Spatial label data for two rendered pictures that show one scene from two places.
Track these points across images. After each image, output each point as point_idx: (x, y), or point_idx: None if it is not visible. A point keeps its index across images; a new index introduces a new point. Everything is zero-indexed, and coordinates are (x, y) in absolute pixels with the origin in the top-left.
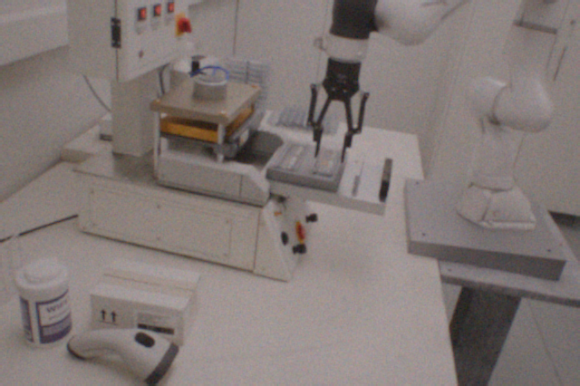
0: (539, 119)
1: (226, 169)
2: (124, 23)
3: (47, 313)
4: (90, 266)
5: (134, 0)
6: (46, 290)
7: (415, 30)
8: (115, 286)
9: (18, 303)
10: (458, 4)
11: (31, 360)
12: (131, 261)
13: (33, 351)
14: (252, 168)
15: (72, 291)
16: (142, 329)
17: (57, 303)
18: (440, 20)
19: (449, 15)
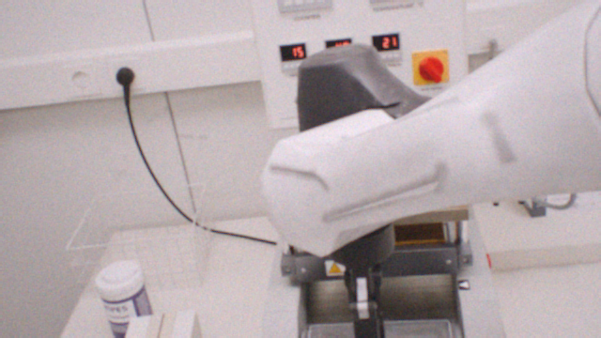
0: None
1: (269, 290)
2: (258, 61)
3: (104, 308)
4: (246, 309)
5: (276, 35)
6: (97, 287)
7: (269, 216)
8: (145, 329)
9: (175, 295)
10: (364, 201)
11: (100, 337)
12: (192, 321)
13: (112, 333)
14: (287, 312)
15: (201, 316)
16: None
17: (108, 306)
18: (324, 222)
19: (352, 222)
